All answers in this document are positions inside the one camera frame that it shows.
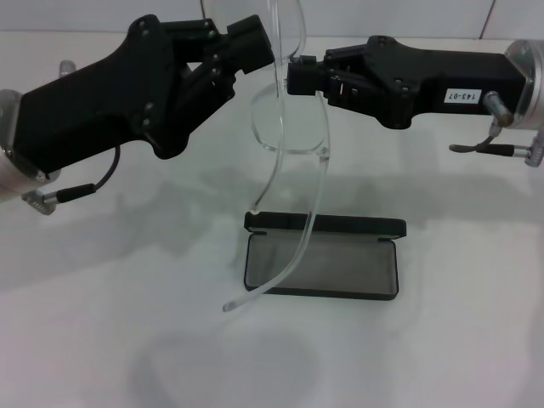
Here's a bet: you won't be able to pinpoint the left gripper cable with connector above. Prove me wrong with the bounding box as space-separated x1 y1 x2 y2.
20 144 122 216

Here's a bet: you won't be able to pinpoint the gripper cable with connector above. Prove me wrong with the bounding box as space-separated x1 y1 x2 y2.
20 144 122 216
449 90 544 167

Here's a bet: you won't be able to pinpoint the right gripper cable with connector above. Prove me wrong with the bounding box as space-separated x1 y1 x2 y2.
449 90 544 167

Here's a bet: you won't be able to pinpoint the clear white glasses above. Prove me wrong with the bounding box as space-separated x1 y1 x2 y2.
202 0 332 314

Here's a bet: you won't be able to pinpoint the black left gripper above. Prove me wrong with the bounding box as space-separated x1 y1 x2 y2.
8 14 191 180

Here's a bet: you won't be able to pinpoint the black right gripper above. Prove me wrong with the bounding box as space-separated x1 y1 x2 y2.
287 36 529 128

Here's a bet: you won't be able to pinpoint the black glasses case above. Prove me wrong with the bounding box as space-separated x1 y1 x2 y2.
243 211 408 303

